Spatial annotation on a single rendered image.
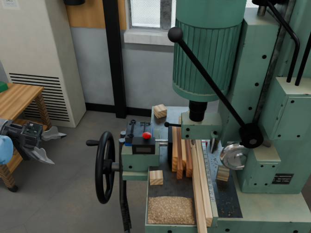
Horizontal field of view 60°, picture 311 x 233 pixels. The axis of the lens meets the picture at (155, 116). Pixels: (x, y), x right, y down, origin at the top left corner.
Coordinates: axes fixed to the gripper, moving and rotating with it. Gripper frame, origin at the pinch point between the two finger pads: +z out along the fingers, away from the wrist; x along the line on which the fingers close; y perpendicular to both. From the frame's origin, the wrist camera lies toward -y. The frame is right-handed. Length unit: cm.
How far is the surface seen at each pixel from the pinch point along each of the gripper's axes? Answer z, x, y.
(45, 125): -30, 100, -90
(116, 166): 22.1, 0.7, -1.7
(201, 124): 42, -1, 32
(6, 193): -37, 44, -112
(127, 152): 22.9, -4.4, 13.0
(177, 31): 20, -13, 62
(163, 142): 34.5, 1.0, 17.3
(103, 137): 13.6, 3.7, 8.8
